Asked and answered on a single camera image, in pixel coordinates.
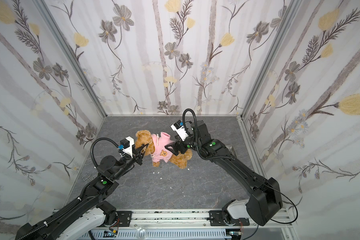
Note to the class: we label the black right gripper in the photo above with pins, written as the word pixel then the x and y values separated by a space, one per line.
pixel 179 145

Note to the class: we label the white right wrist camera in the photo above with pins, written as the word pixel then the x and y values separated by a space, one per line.
pixel 180 130

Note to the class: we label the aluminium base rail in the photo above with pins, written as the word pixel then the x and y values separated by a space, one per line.
pixel 190 224

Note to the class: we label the brown plush teddy bear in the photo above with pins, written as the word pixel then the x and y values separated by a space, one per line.
pixel 145 137

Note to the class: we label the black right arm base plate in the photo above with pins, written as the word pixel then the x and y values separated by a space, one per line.
pixel 220 218

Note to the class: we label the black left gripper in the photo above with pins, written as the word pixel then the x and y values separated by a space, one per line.
pixel 138 157

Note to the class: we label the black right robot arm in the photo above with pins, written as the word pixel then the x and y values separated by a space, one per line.
pixel 265 198

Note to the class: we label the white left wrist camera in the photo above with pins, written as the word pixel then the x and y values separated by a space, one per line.
pixel 126 147

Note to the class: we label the metal tray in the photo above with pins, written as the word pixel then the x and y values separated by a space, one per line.
pixel 232 150

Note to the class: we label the pink bear hoodie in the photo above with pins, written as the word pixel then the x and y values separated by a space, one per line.
pixel 160 153

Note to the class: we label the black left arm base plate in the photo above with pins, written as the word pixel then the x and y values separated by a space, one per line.
pixel 118 219

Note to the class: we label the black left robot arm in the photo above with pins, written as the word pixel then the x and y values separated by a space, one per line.
pixel 93 194

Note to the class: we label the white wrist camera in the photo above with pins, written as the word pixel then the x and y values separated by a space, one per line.
pixel 180 130
pixel 126 147

